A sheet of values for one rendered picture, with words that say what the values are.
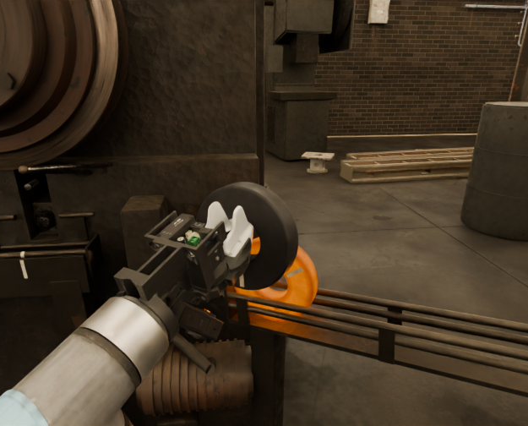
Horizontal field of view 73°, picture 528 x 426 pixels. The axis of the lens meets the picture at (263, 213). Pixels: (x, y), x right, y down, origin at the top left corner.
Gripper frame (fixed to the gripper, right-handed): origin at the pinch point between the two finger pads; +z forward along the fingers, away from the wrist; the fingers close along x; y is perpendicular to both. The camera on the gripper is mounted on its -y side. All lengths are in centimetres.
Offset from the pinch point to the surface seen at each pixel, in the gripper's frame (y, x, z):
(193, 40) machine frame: 19.1, 27.3, 31.8
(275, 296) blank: -18.6, -0.8, 4.4
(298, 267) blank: -11.2, -5.2, 5.4
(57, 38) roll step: 24.4, 32.6, 5.4
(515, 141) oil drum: -78, -58, 227
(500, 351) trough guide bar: -13.7, -33.7, 2.2
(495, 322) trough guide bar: -15.2, -33.5, 8.3
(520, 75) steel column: -85, -71, 414
